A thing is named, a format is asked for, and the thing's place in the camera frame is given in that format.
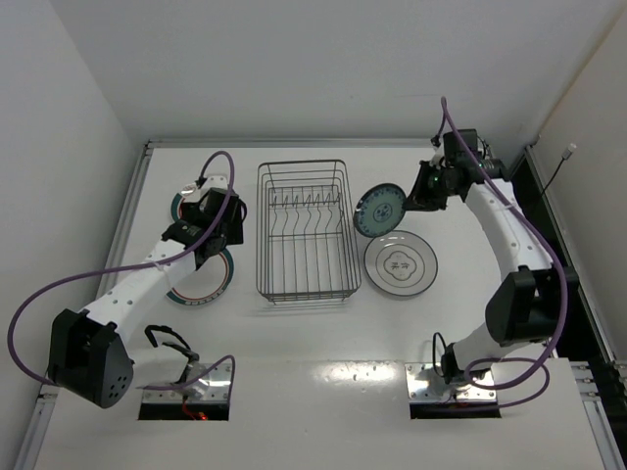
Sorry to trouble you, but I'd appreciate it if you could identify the white plate with characters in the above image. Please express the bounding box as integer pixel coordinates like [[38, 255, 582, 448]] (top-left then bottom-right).
[[363, 230, 439, 298]]

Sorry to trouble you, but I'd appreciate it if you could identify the green red rimmed plate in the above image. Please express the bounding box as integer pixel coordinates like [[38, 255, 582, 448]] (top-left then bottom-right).
[[169, 193, 184, 221], [167, 249, 234, 307]]

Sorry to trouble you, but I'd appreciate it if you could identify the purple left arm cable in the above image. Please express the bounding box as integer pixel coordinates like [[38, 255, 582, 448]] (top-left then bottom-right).
[[6, 150, 236, 393]]

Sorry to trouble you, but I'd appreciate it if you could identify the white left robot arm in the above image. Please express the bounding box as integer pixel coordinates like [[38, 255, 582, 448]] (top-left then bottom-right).
[[47, 175, 247, 408]]

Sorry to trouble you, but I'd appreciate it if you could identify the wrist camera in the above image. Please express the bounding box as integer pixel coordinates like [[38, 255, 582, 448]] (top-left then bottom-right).
[[430, 128, 489, 163], [179, 173, 228, 201]]

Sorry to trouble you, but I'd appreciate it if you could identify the near green red rimmed plate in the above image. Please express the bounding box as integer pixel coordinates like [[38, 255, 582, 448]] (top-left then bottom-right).
[[167, 249, 234, 307]]

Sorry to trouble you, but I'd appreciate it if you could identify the metal base plate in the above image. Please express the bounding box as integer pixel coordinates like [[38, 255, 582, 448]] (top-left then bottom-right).
[[405, 362, 498, 405], [141, 359, 233, 405]]

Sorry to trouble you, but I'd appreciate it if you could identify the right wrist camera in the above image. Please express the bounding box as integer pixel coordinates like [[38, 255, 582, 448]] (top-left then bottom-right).
[[430, 128, 489, 163]]

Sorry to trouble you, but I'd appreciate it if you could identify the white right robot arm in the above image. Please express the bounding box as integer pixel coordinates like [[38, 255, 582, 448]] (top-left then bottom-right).
[[404, 159, 579, 382]]

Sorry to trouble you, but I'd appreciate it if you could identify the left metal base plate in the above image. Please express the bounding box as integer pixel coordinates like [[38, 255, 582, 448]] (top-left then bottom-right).
[[141, 359, 233, 405]]

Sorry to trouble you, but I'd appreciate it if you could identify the blue patterned green plate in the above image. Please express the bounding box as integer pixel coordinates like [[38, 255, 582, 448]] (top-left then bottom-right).
[[353, 183, 407, 238]]

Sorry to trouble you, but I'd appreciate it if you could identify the black cable bundle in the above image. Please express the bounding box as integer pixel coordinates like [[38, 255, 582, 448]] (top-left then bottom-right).
[[143, 323, 201, 383]]

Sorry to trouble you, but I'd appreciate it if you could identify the grey wire dish rack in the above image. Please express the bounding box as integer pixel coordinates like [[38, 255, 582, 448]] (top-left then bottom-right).
[[256, 159, 362, 304]]

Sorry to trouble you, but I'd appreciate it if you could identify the far green red rimmed plate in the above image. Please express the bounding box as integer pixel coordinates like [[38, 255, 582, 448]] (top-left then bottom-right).
[[169, 193, 184, 221]]

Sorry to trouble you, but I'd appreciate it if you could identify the black wall cable with plug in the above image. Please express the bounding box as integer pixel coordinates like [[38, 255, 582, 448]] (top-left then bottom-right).
[[541, 143, 578, 196]]

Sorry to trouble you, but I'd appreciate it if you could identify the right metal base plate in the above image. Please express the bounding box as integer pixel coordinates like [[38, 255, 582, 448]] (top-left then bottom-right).
[[405, 362, 498, 405]]

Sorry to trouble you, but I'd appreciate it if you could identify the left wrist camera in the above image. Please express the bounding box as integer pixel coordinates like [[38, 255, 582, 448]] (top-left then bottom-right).
[[179, 173, 228, 201]]

